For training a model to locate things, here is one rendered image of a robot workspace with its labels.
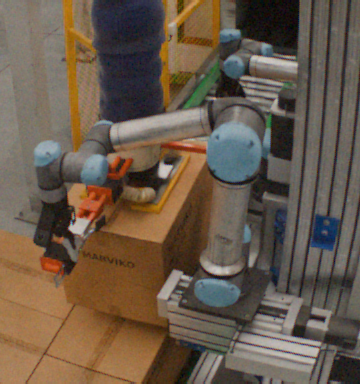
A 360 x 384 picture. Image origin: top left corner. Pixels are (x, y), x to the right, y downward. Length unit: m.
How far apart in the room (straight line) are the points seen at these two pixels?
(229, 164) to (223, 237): 0.23
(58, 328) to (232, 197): 1.22
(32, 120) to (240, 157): 2.30
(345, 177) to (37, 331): 1.36
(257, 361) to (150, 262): 0.52
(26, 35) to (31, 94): 0.36
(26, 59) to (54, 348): 1.62
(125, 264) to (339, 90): 0.96
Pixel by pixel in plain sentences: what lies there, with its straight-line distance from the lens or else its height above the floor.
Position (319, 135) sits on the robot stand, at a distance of 1.74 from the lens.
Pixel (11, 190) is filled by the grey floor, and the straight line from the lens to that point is 4.27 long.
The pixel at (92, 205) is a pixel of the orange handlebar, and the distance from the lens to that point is 2.02.
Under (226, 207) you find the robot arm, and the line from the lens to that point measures 1.56.
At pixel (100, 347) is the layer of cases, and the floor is 0.54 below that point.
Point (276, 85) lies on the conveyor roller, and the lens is 4.17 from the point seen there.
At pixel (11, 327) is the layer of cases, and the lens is 2.61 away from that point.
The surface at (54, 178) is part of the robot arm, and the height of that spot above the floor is 1.49.
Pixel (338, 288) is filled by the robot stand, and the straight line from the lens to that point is 2.06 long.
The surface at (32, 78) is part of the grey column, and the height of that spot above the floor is 0.93.
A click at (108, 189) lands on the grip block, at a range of 2.06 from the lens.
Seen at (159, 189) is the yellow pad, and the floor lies 1.09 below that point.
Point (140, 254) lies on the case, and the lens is 2.15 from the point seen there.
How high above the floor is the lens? 2.43
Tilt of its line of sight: 36 degrees down
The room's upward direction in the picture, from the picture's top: 1 degrees counter-clockwise
